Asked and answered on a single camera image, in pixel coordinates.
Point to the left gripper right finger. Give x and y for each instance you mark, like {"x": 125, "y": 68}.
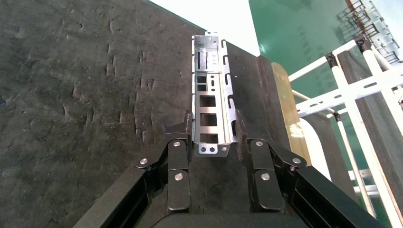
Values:
{"x": 263, "y": 157}

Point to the silver metal channel part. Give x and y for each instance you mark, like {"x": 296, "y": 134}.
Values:
{"x": 208, "y": 110}

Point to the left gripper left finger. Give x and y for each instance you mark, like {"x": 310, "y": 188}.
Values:
{"x": 178, "y": 157}

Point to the white slotted metal shelf rack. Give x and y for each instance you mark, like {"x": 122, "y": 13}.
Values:
{"x": 355, "y": 93}

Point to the black container with brass edges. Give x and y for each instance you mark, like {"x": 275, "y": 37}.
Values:
{"x": 78, "y": 94}

